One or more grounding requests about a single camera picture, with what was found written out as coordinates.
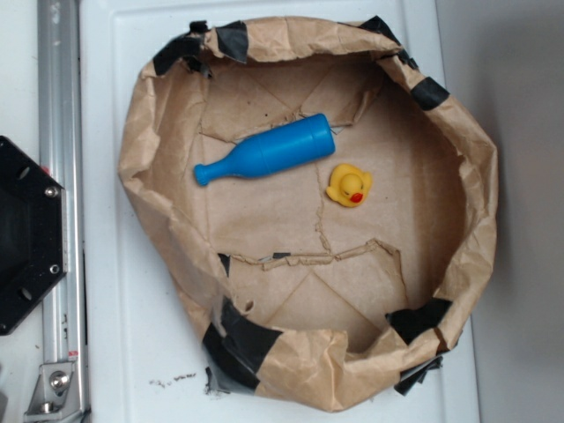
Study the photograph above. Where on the metal corner bracket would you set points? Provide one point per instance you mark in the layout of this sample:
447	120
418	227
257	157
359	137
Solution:
55	395

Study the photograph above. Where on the blue plastic bottle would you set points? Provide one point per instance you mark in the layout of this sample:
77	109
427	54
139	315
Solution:
273	151

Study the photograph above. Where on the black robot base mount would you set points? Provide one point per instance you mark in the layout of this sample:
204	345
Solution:
32	241

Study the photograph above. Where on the white tray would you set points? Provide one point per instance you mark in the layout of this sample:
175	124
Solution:
145	361

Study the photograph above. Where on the yellow rubber duck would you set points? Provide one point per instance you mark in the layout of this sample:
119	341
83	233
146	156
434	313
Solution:
349	186

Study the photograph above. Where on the brown paper bag bin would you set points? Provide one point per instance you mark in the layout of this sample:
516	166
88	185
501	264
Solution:
293	295

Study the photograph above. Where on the aluminium extrusion rail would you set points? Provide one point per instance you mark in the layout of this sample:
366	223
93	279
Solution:
65	351

